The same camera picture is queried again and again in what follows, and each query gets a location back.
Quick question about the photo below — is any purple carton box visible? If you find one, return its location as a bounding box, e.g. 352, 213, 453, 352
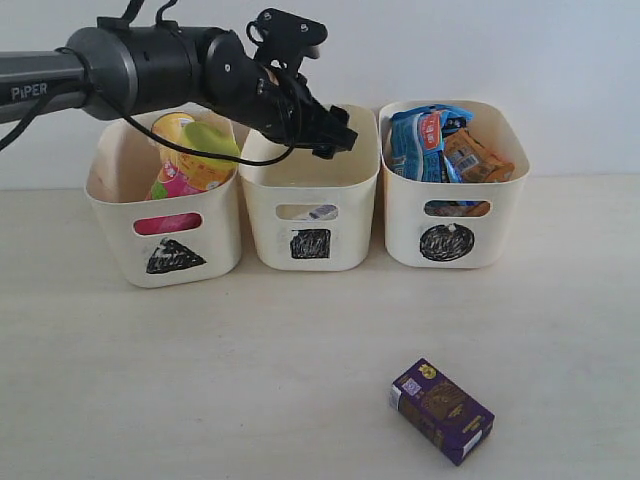
389, 358, 495, 466

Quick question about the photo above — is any orange black snack bag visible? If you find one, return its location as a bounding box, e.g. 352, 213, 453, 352
444, 129, 515, 183

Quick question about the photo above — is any cream bin circle mark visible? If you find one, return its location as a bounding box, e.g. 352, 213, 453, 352
378, 99, 530, 269

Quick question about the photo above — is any pink chips can yellow lid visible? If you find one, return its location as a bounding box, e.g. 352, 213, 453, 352
133, 121, 241, 237

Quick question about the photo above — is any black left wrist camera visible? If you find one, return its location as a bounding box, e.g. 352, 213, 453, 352
246, 8, 328, 77

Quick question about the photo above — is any cream bin triangle mark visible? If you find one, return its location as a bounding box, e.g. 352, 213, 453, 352
85, 120, 242, 288

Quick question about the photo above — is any blue snack bag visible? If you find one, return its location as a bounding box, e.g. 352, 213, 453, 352
389, 104, 474, 184

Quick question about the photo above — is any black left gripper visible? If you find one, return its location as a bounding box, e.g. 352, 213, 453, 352
234, 77, 358, 159

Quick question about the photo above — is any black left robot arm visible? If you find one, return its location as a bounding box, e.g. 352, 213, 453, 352
1, 21, 357, 159

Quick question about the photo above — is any blue white milk carton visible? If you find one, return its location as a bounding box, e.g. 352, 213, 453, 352
299, 205, 338, 221

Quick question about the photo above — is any cream bin square mark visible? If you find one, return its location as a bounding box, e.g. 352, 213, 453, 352
239, 105, 380, 271

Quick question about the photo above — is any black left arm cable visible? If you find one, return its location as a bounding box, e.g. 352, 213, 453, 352
0, 0, 311, 167

